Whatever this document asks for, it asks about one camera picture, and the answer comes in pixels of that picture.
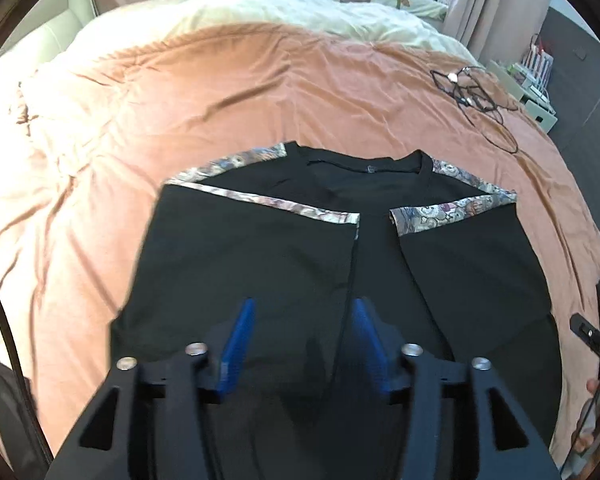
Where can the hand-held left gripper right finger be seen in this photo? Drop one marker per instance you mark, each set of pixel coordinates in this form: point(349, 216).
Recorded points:
point(372, 350)

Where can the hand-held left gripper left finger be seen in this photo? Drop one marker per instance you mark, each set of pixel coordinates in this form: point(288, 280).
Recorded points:
point(235, 355)

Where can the black T-shirt with patterned shoulders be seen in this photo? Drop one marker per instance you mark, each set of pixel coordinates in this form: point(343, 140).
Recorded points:
point(290, 260)

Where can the person's right hand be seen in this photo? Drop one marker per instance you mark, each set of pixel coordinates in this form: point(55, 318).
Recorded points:
point(587, 437)

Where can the white nightstand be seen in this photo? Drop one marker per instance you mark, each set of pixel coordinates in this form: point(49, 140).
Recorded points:
point(540, 115)

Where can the folded black garment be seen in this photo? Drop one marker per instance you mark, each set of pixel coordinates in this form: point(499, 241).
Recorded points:
point(0, 400)

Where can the striped bag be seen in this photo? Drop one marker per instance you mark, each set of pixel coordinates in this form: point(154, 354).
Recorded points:
point(537, 62)

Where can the orange duvet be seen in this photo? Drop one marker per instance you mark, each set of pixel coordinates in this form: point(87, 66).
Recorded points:
point(180, 100)

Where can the pink curtain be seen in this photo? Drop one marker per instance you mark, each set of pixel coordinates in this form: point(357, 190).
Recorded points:
point(500, 5)

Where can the cream blanket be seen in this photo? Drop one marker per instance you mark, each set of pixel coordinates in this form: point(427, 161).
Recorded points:
point(260, 5)

